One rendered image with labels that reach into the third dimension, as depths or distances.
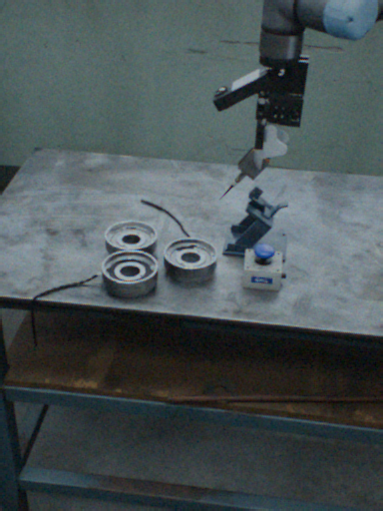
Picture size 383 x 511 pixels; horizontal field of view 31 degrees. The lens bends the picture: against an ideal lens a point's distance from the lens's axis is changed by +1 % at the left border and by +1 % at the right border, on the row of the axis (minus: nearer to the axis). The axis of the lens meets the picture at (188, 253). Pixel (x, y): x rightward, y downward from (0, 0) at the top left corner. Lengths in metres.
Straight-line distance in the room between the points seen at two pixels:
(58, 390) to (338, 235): 0.67
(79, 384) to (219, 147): 1.72
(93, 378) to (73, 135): 1.77
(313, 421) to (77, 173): 0.79
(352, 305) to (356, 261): 0.15
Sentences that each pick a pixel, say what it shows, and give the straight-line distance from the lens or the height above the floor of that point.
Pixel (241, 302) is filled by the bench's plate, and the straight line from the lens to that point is 1.29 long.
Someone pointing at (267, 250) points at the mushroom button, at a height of 0.87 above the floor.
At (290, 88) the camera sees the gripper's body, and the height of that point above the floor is 1.15.
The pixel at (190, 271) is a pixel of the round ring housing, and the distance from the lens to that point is 1.30.
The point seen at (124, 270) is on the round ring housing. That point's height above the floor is 0.82.
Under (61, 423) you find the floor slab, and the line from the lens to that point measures 2.16.
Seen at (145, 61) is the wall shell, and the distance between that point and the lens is 2.91.
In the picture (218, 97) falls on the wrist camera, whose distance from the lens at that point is 1.29.
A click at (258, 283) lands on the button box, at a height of 0.82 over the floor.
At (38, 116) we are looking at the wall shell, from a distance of 3.12.
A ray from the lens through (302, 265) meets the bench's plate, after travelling 1.40.
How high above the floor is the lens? 1.60
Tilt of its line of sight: 34 degrees down
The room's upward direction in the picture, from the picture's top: 2 degrees clockwise
